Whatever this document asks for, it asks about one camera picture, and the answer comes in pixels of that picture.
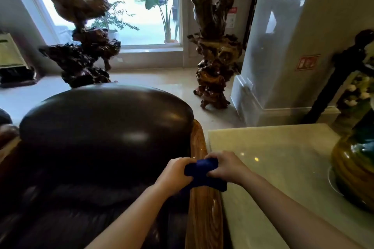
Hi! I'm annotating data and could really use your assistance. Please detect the blue cleaning cloth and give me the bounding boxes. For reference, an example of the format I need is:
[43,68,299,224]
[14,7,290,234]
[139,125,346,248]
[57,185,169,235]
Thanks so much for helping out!
[181,158,228,194]

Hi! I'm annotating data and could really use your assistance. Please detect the potted green plant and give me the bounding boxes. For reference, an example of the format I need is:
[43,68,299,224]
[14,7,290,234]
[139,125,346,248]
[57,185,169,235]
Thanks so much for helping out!
[91,1,140,40]

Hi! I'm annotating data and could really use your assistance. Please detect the person's right hand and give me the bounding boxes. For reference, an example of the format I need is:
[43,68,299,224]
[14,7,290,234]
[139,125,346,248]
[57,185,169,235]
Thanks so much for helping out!
[204,151,252,187]

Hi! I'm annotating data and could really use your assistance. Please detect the wooden armchair armrest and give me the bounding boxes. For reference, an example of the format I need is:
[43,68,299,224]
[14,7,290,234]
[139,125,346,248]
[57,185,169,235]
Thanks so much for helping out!
[185,119,224,249]

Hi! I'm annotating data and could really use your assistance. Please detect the framed plaque on dark base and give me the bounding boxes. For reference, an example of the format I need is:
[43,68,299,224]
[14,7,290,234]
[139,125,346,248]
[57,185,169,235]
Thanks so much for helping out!
[0,32,38,89]

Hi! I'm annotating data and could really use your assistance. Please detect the red wall sign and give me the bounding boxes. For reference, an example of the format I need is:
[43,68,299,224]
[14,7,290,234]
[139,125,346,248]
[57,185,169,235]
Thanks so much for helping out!
[296,55,321,71]

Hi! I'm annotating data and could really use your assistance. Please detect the bird-shaped root wood sculpture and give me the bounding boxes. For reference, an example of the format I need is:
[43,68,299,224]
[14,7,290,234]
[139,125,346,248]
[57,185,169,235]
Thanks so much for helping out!
[34,0,142,89]

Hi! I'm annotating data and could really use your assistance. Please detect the dark leather armchair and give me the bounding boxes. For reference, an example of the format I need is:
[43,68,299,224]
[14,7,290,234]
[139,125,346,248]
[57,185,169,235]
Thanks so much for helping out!
[0,83,196,249]

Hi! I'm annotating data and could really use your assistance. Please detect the person's left forearm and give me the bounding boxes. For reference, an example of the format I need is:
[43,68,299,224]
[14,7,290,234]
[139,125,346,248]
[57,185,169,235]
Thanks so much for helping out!
[85,184,170,249]

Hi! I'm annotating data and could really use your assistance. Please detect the dark wooden flower stand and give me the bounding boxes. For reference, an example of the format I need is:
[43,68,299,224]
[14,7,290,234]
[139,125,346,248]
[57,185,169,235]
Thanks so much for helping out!
[301,29,374,125]

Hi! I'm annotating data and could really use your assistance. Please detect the person's right forearm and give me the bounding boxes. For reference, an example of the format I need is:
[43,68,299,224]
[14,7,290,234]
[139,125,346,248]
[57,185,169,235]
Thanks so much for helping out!
[240,170,365,249]

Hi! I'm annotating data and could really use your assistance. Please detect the tall leafy outdoor plant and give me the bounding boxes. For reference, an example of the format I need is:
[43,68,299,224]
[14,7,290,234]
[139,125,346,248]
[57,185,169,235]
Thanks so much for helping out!
[145,0,179,44]

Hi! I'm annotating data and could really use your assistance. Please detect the person's left hand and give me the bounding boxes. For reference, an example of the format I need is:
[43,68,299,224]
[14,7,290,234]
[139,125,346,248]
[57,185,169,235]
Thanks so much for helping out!
[154,157,198,199]

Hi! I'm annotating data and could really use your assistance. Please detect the tall gnarled root wood sculpture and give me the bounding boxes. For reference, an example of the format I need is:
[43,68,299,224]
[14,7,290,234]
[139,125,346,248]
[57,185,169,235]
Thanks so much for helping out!
[187,0,243,110]

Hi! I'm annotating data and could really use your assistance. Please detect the glazed green-brown ceramic vase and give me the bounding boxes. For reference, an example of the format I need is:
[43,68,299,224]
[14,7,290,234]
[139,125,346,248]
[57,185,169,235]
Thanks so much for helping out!
[330,117,374,213]

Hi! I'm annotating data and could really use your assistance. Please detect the white flowers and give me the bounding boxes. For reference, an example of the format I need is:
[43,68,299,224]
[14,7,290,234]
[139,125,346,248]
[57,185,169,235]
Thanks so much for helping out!
[342,75,374,112]

